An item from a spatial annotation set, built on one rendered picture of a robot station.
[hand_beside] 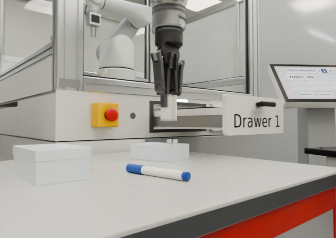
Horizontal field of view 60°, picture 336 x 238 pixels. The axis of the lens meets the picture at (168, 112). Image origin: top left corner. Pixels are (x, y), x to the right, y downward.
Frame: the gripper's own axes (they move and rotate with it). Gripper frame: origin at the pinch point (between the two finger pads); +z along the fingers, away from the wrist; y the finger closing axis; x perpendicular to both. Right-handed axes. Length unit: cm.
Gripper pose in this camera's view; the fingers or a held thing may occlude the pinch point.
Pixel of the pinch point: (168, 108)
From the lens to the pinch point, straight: 76.5
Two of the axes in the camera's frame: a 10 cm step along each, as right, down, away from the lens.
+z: 0.0, 10.0, -0.3
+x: -8.3, 0.2, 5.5
